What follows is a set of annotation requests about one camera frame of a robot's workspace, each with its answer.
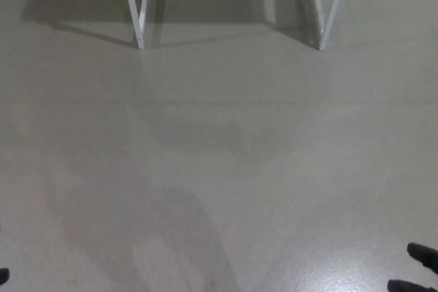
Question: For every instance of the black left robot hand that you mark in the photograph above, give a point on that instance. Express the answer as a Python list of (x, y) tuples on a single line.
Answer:
[(3, 275)]

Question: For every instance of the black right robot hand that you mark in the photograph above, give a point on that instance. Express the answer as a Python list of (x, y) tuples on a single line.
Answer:
[(422, 254)]

